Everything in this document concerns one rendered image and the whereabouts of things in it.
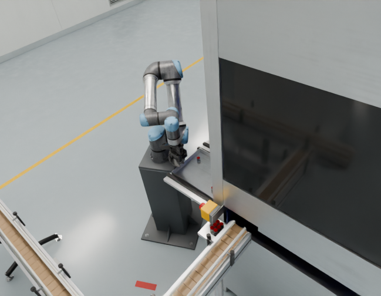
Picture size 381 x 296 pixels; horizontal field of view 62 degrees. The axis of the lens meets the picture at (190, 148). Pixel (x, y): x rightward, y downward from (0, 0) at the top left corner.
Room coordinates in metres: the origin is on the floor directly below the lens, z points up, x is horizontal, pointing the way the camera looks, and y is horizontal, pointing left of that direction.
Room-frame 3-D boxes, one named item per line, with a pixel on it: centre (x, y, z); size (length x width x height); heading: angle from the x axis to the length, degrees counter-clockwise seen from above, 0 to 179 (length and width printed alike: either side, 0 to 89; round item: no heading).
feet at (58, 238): (1.39, 1.37, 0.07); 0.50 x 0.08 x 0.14; 134
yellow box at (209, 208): (0.91, -0.06, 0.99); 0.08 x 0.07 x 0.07; 44
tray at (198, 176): (1.26, -0.08, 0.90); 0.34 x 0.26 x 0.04; 43
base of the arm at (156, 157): (1.57, 0.20, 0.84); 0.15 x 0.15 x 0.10
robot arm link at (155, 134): (1.57, 0.20, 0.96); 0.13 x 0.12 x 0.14; 88
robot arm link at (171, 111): (1.43, 0.10, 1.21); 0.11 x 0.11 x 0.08; 88
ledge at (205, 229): (0.87, -0.08, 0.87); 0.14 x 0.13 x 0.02; 44
